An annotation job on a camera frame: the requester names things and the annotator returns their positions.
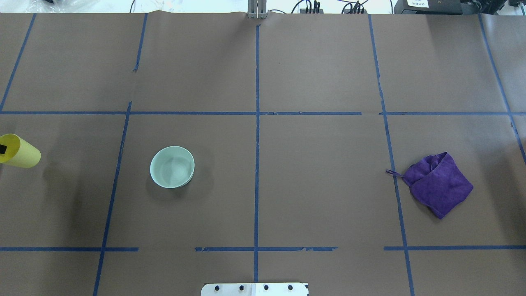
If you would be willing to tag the yellow plastic cup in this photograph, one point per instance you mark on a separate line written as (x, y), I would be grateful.
(18, 152)

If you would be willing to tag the purple microfiber cloth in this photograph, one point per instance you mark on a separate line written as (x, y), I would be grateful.
(437, 183)

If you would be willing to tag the black equipment box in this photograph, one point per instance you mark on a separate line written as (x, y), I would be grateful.
(448, 7)

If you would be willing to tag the clear plastic bag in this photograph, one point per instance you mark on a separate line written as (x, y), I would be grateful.
(61, 6)

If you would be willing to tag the mint green bowl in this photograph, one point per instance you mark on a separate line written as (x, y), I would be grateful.
(172, 167)

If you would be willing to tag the grey aluminium post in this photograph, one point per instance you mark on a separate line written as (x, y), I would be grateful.
(257, 9)

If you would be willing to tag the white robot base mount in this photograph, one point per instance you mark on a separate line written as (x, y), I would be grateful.
(256, 289)

